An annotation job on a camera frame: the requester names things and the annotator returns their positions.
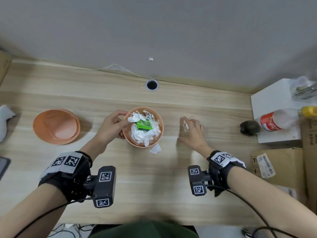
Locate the person's left hand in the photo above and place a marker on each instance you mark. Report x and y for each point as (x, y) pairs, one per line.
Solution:
(111, 127)

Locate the person's left forearm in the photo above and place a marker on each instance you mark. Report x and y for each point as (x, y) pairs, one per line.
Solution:
(29, 210)

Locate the green wrapper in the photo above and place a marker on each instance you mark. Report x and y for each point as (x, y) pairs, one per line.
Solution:
(142, 127)

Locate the flat white box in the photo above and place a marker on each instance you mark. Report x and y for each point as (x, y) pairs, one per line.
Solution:
(272, 96)

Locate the dark round object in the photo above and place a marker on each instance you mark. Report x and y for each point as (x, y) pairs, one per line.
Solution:
(249, 128)

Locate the clear bag of small items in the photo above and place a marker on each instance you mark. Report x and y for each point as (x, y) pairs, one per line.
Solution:
(302, 89)

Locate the person's right hand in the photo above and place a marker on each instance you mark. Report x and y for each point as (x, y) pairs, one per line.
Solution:
(197, 138)

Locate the cardboard box with black print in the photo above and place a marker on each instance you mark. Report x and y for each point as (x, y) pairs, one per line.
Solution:
(4, 69)

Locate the white handheld controller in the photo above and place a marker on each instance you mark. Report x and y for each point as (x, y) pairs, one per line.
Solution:
(6, 121)

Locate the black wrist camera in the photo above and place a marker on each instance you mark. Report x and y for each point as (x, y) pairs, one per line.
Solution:
(198, 182)
(104, 188)

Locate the person's green clothing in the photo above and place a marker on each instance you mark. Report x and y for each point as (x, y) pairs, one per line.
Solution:
(143, 230)

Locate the person's right forearm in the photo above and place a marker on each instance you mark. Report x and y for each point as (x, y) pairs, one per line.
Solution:
(272, 195)

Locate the grey smartphone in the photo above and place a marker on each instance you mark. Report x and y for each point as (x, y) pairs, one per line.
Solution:
(3, 168)

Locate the pink desktop trash bin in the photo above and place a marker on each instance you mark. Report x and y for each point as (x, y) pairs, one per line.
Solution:
(128, 141)

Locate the cardboard box with white labels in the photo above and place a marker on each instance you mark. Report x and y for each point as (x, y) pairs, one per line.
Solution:
(287, 171)

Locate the clear plastic film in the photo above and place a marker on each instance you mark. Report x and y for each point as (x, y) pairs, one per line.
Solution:
(119, 70)

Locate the plastic bottle with red label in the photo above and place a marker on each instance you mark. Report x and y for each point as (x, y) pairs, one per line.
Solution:
(275, 121)

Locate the orange plastic lid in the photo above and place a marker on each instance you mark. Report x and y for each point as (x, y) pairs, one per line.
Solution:
(55, 126)

